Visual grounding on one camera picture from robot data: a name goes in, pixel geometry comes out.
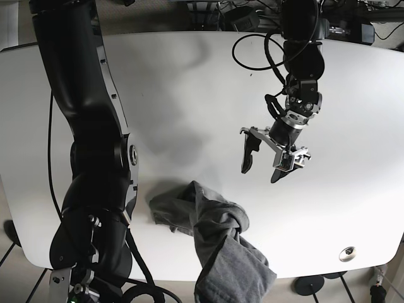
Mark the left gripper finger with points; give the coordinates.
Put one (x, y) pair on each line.
(251, 144)
(279, 174)

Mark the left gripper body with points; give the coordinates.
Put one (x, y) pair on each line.
(287, 157)

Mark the plain dark grey T-shirt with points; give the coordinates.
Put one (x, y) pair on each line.
(233, 270)

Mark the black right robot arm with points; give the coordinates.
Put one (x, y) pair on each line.
(91, 240)

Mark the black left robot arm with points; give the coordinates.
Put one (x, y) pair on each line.
(299, 71)

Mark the right silver table grommet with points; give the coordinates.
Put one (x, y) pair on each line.
(348, 254)

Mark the black round stand base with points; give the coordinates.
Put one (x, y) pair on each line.
(308, 285)

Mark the grey multi-socket box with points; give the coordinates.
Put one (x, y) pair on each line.
(241, 19)

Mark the left black table leg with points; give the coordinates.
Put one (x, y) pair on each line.
(38, 282)

